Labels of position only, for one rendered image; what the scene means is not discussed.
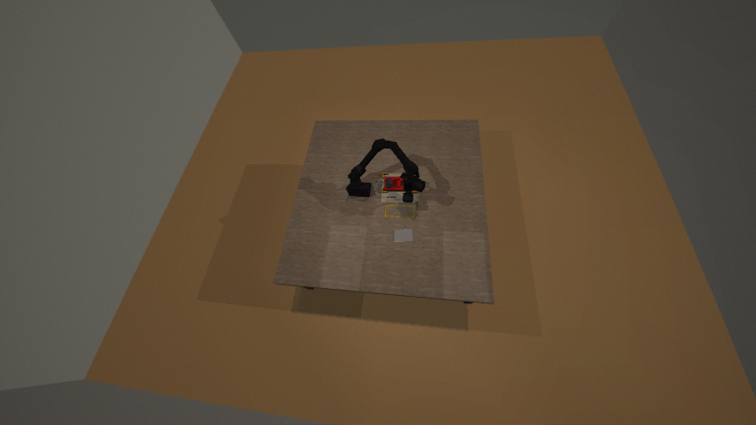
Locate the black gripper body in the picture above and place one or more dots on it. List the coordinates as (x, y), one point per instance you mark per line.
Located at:
(408, 197)

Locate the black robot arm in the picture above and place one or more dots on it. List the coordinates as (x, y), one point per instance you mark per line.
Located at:
(410, 167)

